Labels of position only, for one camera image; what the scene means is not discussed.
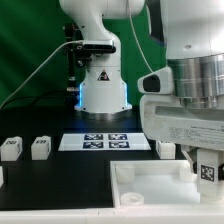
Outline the white square tabletop part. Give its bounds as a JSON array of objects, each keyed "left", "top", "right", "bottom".
[{"left": 110, "top": 160, "right": 200, "bottom": 208}]

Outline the grey cable left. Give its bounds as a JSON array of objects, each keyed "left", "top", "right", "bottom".
[{"left": 0, "top": 39, "right": 84, "bottom": 109}]

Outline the white front rail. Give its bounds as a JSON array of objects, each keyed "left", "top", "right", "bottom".
[{"left": 0, "top": 205, "right": 224, "bottom": 224}]

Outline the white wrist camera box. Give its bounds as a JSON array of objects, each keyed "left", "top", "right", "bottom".
[{"left": 137, "top": 66, "right": 174, "bottom": 95}]

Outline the white sheet with markers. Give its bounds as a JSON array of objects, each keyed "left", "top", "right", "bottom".
[{"left": 59, "top": 133, "right": 151, "bottom": 151}]

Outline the black camera stand pole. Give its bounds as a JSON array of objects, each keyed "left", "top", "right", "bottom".
[{"left": 63, "top": 23, "right": 83, "bottom": 92}]

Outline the black camera on base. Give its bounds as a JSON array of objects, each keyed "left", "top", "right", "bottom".
[{"left": 76, "top": 40, "right": 116, "bottom": 53}]

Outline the white block left edge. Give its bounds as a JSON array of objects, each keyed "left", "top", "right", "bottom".
[{"left": 0, "top": 166, "right": 4, "bottom": 188}]

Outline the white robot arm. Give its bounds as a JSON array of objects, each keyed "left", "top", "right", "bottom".
[{"left": 59, "top": 0, "right": 224, "bottom": 183}]

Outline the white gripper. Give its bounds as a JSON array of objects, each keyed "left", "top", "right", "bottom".
[{"left": 140, "top": 95, "right": 224, "bottom": 181}]

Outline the white cable right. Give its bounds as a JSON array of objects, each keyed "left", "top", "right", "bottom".
[{"left": 126, "top": 0, "right": 155, "bottom": 74}]

